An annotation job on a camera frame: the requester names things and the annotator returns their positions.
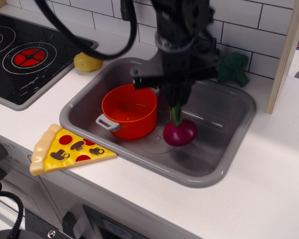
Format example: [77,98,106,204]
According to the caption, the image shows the orange toy pot grey handles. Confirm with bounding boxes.
[96,84,159,139]

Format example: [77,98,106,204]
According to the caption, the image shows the light wooden side panel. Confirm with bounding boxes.
[266,0,299,114]

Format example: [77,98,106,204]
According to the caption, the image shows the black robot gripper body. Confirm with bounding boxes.
[130,34,219,90]

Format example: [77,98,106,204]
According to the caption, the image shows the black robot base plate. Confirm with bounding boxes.
[0,208,73,239]

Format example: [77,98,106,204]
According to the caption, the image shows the grey plastic toy sink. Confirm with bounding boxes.
[59,57,256,188]

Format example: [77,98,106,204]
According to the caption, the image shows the black toy stove top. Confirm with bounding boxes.
[0,13,81,111]

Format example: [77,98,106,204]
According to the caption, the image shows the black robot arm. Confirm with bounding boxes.
[131,0,220,107]

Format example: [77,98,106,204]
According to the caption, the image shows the yellow toy potato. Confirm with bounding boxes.
[74,52,104,72]

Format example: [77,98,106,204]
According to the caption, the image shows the black braided cable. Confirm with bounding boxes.
[32,0,138,61]

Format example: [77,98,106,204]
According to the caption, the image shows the purple toy beet green stem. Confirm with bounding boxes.
[162,84,198,147]

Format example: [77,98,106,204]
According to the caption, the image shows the dark grey toy faucet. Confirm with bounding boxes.
[120,0,221,65]

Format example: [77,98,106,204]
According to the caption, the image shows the green toy broccoli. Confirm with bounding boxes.
[217,52,249,87]

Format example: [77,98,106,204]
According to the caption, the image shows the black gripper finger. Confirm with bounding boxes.
[163,85,177,108]
[177,83,191,106]

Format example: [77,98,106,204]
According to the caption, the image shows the toy pizza slice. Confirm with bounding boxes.
[29,124,117,176]

